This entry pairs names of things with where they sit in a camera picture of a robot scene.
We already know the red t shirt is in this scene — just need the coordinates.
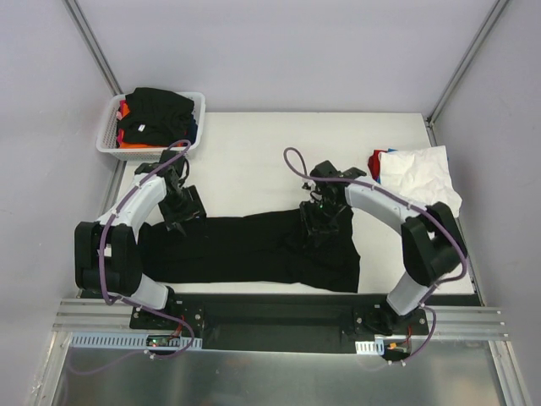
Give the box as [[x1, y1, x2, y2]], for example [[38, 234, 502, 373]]
[[368, 150, 386, 182]]

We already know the black t shirt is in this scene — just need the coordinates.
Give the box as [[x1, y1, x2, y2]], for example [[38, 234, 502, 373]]
[[117, 87, 198, 148], [138, 209, 360, 293]]

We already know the white plastic laundry basket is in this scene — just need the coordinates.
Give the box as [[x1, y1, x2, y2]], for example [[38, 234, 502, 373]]
[[96, 91, 206, 162]]

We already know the white t shirt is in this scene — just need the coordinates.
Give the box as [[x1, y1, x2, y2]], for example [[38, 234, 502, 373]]
[[380, 146, 462, 218]]

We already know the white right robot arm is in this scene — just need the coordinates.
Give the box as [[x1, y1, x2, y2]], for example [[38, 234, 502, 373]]
[[300, 161, 467, 335]]

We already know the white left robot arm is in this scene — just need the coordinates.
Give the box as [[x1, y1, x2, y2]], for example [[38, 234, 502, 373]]
[[74, 149, 206, 329]]

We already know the dark blue t shirt in basket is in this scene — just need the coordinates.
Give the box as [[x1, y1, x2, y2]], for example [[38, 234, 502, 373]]
[[183, 114, 199, 145]]

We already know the black t shirt in basket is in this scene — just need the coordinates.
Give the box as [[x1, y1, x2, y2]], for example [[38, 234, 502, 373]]
[[117, 87, 198, 148]]

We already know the pink t shirt in basket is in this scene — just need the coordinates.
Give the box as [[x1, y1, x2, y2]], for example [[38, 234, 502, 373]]
[[116, 100, 129, 148]]

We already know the orange t shirt in basket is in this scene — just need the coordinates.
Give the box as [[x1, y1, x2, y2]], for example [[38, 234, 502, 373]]
[[117, 101, 191, 149]]

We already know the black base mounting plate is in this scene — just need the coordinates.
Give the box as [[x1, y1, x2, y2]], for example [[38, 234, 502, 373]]
[[129, 294, 429, 354]]

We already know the right white cable duct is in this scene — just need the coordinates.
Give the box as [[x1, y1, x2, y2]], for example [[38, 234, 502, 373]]
[[355, 339, 385, 356]]

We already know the white cable duct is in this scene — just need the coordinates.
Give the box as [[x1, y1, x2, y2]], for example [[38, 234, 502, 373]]
[[71, 332, 203, 351], [355, 339, 385, 356]]

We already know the aluminium front rail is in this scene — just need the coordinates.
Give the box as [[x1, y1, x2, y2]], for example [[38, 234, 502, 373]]
[[52, 299, 511, 341]]

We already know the left white cable duct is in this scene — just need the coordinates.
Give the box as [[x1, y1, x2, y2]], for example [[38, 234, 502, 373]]
[[71, 332, 203, 351]]

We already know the left aluminium frame post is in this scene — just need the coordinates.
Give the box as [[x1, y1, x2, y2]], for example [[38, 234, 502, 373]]
[[62, 0, 124, 112]]

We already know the aluminium frame post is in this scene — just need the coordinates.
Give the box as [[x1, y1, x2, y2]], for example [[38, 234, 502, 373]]
[[426, 0, 511, 128], [62, 0, 124, 112]]

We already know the right aluminium frame post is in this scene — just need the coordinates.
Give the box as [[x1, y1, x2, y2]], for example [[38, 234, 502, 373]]
[[426, 0, 511, 128]]

